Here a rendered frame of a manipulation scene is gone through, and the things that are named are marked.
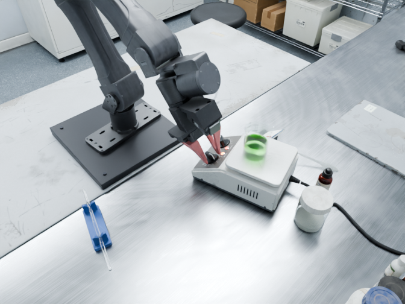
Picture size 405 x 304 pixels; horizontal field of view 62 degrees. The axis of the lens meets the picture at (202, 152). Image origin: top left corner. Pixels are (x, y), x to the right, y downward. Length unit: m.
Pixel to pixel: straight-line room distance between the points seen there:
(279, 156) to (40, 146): 0.59
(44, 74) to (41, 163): 2.21
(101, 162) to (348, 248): 0.55
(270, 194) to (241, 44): 0.72
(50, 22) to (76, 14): 2.24
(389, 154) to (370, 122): 0.12
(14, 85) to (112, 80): 2.30
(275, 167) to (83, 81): 0.69
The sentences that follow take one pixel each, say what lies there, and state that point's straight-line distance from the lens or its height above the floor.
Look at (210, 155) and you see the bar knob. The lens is 0.72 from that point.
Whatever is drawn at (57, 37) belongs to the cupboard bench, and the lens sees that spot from 3.04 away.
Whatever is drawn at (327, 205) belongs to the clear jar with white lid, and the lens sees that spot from 0.67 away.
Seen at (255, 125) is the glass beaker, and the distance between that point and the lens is 0.68.
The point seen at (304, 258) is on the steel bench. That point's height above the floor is 0.90.
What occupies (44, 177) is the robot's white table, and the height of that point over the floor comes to 0.90.
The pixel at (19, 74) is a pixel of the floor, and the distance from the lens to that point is 3.15.
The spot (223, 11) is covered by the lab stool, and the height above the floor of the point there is 0.64.
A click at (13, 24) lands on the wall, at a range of 3.54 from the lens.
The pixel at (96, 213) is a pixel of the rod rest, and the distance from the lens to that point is 0.73.
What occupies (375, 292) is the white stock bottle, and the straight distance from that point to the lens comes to 0.55.
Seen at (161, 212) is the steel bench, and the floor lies 0.90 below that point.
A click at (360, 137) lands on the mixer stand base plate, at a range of 0.94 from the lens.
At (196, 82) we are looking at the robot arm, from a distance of 0.58.
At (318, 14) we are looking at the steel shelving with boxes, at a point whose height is 0.40.
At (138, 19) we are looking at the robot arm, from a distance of 0.64.
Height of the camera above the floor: 1.49
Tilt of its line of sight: 45 degrees down
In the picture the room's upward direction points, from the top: straight up
